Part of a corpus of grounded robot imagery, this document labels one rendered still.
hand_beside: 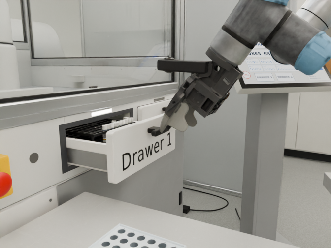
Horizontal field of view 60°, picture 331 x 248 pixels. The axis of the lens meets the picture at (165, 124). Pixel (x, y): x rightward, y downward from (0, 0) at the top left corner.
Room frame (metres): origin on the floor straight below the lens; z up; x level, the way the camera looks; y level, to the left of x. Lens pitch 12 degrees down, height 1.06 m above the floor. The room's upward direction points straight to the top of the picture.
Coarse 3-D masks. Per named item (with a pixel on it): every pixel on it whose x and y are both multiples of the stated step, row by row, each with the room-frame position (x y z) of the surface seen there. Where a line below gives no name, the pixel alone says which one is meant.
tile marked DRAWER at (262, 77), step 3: (255, 75) 1.29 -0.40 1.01; (258, 75) 1.29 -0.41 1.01; (261, 75) 1.30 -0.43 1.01; (264, 75) 1.30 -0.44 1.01; (267, 75) 1.31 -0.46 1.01; (270, 75) 1.31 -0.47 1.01; (258, 78) 1.28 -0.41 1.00; (261, 78) 1.28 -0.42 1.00; (264, 78) 1.29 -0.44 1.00; (267, 78) 1.29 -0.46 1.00; (270, 78) 1.30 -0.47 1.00; (273, 78) 1.30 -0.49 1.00; (258, 81) 1.27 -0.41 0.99; (261, 81) 1.27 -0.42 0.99; (264, 81) 1.28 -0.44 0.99; (267, 81) 1.28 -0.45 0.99; (270, 81) 1.29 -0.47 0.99; (273, 81) 1.29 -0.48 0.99
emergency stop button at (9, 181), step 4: (0, 172) 0.42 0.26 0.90; (4, 172) 0.43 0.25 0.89; (0, 176) 0.42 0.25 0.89; (4, 176) 0.42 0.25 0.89; (8, 176) 0.43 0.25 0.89; (0, 180) 0.41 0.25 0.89; (4, 180) 0.42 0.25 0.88; (8, 180) 0.42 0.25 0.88; (0, 184) 0.41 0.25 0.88; (4, 184) 0.42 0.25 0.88; (8, 184) 0.42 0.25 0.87; (0, 188) 0.41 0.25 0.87; (4, 188) 0.42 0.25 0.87; (8, 188) 0.42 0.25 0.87; (0, 192) 0.41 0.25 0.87; (4, 192) 0.42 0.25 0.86; (0, 196) 0.41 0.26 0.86
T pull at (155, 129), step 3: (153, 126) 0.68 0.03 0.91; (147, 129) 0.66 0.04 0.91; (150, 129) 0.66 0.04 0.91; (153, 129) 0.66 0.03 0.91; (156, 129) 0.64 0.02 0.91; (159, 129) 0.65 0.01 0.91; (165, 129) 0.67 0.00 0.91; (168, 129) 0.69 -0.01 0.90; (150, 132) 0.66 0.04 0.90; (153, 132) 0.63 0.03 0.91; (156, 132) 0.63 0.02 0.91; (159, 132) 0.64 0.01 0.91; (153, 135) 0.63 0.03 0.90; (156, 135) 0.63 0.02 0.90
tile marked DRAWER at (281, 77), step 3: (276, 75) 1.32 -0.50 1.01; (279, 75) 1.32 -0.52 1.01; (282, 75) 1.33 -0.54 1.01; (285, 75) 1.33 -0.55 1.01; (288, 75) 1.34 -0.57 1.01; (291, 75) 1.34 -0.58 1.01; (279, 78) 1.31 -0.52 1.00; (282, 78) 1.32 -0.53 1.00; (285, 78) 1.32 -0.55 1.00; (288, 78) 1.33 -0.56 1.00; (291, 78) 1.33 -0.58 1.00; (294, 78) 1.34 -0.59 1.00
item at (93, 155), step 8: (72, 144) 0.62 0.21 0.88; (80, 144) 0.61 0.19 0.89; (88, 144) 0.60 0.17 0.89; (96, 144) 0.59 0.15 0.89; (104, 144) 0.58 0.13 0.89; (72, 152) 0.62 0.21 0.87; (80, 152) 0.61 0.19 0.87; (88, 152) 0.60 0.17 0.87; (96, 152) 0.59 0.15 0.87; (104, 152) 0.58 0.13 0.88; (72, 160) 0.62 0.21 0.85; (80, 160) 0.61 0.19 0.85; (88, 160) 0.60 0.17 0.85; (96, 160) 0.59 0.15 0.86; (104, 160) 0.58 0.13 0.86; (96, 168) 0.59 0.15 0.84; (104, 168) 0.58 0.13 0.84
